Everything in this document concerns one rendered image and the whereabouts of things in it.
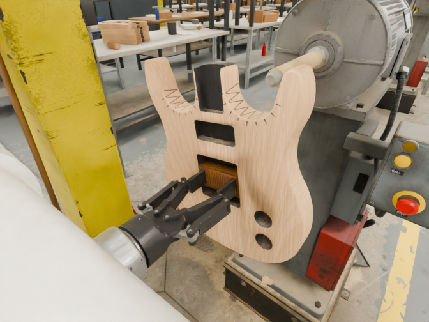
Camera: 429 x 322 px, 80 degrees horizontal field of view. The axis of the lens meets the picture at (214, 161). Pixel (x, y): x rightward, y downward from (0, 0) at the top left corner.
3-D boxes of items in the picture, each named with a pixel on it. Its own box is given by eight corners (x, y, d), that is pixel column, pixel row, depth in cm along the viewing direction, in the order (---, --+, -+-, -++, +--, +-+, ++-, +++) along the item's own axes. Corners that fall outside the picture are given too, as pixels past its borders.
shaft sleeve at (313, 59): (309, 49, 55) (324, 52, 53) (306, 64, 57) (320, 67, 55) (268, 66, 43) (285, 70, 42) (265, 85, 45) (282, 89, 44)
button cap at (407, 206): (395, 202, 61) (402, 189, 59) (415, 209, 59) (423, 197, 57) (392, 211, 58) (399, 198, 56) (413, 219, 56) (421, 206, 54)
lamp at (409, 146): (398, 150, 55) (404, 137, 53) (415, 154, 53) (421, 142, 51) (398, 151, 54) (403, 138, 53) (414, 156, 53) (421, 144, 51)
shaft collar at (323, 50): (311, 43, 56) (331, 47, 54) (306, 65, 59) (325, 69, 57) (307, 45, 55) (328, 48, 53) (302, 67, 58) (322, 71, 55)
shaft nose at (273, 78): (270, 69, 44) (283, 72, 42) (267, 83, 45) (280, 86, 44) (264, 71, 42) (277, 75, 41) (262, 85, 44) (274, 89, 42)
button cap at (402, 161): (392, 161, 57) (398, 150, 55) (408, 167, 56) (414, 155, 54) (391, 165, 56) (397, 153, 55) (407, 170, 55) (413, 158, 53)
